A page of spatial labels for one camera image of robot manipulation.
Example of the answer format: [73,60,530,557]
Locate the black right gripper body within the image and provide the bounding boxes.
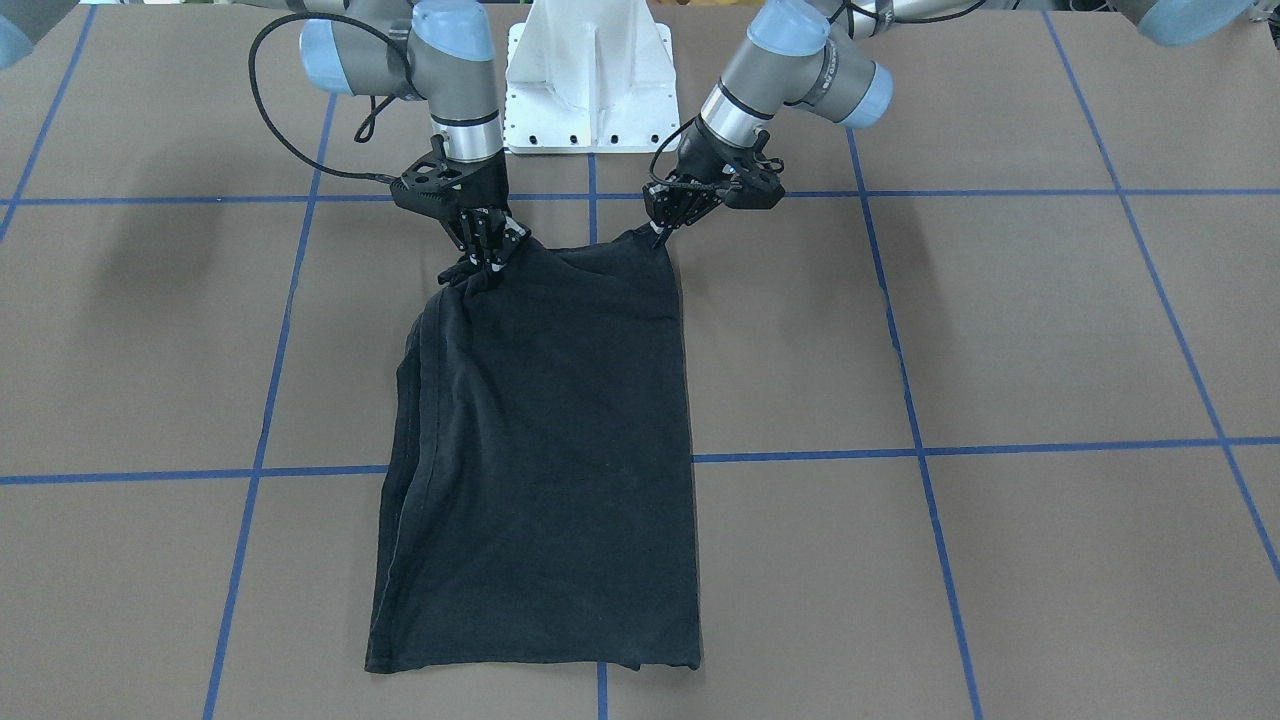
[390,135,509,251]

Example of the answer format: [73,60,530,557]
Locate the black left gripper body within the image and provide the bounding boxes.
[643,118,786,228]

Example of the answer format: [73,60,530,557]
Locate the black graphic t-shirt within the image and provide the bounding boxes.
[364,227,701,674]

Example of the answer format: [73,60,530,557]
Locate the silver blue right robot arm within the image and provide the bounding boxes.
[247,1,530,284]

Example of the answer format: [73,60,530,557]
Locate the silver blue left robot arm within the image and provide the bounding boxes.
[584,1,1277,274]

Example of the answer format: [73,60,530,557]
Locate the brown paper table cover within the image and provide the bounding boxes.
[1,3,1277,719]

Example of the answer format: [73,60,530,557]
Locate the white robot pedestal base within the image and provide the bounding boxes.
[503,1,681,155]

